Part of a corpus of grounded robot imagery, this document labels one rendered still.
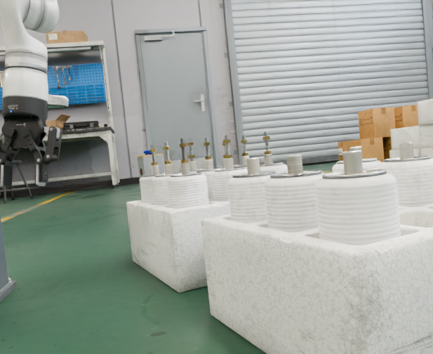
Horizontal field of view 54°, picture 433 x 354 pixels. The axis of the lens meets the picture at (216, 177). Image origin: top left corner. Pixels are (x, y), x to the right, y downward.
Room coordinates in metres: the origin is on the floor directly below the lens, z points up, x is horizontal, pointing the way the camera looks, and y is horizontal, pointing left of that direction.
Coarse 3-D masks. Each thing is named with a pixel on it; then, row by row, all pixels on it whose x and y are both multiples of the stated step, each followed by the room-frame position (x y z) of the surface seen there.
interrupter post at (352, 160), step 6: (360, 150) 0.51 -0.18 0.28; (348, 156) 0.51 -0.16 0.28; (354, 156) 0.51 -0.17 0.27; (360, 156) 0.51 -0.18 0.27; (348, 162) 0.51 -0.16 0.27; (354, 162) 0.51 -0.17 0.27; (360, 162) 0.51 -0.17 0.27; (348, 168) 0.51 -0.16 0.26; (354, 168) 0.51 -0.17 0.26; (360, 168) 0.51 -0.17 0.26; (348, 174) 0.51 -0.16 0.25
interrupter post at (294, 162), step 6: (288, 156) 0.62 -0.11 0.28; (294, 156) 0.61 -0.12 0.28; (300, 156) 0.62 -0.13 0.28; (288, 162) 0.62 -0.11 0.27; (294, 162) 0.61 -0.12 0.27; (300, 162) 0.62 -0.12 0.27; (288, 168) 0.62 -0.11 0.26; (294, 168) 0.61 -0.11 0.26; (300, 168) 0.62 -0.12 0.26; (288, 174) 0.62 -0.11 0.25
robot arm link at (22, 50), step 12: (0, 0) 0.75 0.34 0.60; (12, 0) 0.74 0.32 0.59; (24, 0) 0.75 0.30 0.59; (0, 12) 0.76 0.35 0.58; (12, 12) 0.74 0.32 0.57; (24, 12) 0.76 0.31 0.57; (0, 24) 0.77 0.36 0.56; (12, 24) 0.75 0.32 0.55; (12, 36) 0.75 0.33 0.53; (24, 36) 0.75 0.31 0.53; (12, 48) 0.75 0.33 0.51; (24, 48) 0.75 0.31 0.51; (36, 48) 0.76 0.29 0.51; (12, 60) 0.75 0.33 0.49; (24, 60) 0.75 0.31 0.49; (36, 60) 0.76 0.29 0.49
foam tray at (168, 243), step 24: (144, 216) 1.10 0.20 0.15; (168, 216) 0.92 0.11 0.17; (192, 216) 0.93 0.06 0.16; (144, 240) 1.12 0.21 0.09; (168, 240) 0.94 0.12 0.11; (192, 240) 0.93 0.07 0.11; (144, 264) 1.14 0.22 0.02; (168, 264) 0.95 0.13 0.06; (192, 264) 0.93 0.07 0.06; (192, 288) 0.92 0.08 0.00
